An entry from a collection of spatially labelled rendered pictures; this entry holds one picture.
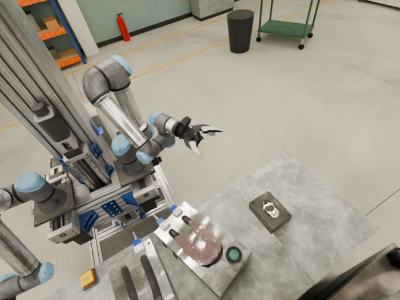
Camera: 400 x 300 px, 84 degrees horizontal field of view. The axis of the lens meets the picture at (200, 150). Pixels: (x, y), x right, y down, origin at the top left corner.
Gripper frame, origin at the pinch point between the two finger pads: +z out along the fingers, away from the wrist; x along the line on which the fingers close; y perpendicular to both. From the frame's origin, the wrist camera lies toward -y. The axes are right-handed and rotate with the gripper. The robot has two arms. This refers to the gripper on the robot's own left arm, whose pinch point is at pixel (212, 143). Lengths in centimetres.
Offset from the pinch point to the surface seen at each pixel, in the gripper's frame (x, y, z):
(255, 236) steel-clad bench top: 9, 65, 25
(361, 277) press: -3, 68, 77
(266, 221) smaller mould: 0, 59, 27
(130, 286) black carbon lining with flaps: 68, 49, -13
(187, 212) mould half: 21, 58, -15
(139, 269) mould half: 60, 49, -14
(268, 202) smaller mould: -12, 62, 22
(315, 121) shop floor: -182, 172, 8
